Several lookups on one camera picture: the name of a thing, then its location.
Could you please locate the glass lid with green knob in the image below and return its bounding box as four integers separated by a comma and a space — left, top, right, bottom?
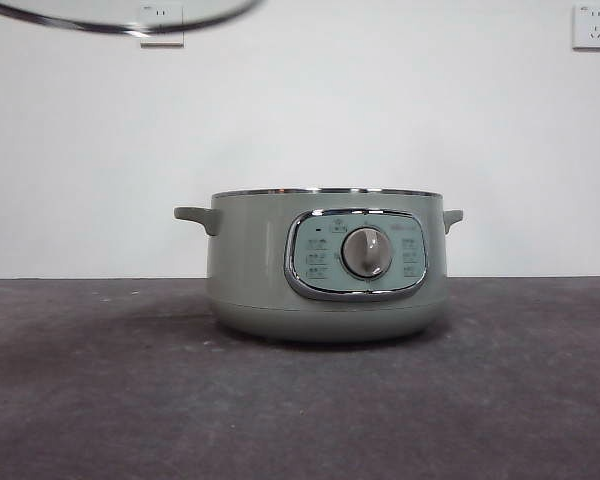
9, 0, 264, 36

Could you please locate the pale green electric cooking pot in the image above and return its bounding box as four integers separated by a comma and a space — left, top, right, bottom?
173, 187, 464, 344

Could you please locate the white wall power socket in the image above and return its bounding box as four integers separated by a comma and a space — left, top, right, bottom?
139, 3, 185, 50
571, 4, 600, 51

